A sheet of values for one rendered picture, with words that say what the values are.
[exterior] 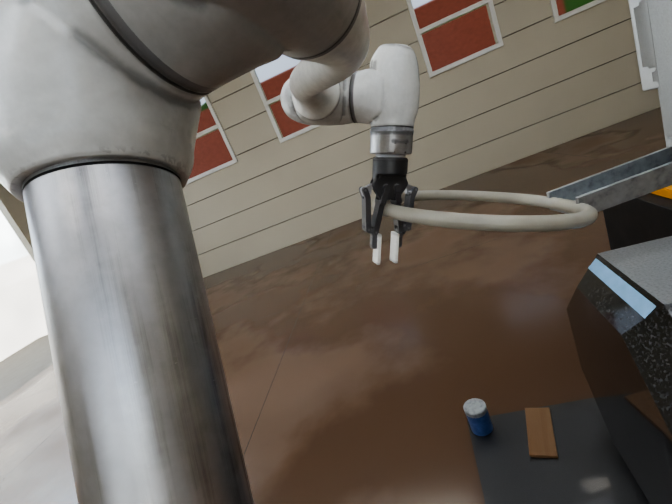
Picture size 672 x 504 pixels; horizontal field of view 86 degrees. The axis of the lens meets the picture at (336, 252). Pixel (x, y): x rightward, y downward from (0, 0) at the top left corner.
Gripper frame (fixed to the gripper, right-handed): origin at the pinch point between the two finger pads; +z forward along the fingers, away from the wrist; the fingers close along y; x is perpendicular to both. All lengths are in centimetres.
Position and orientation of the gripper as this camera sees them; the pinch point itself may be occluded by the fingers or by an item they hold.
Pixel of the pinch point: (385, 248)
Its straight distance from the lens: 83.4
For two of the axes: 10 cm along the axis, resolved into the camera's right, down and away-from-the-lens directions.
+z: -0.1, 9.7, 2.6
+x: -3.0, -2.5, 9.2
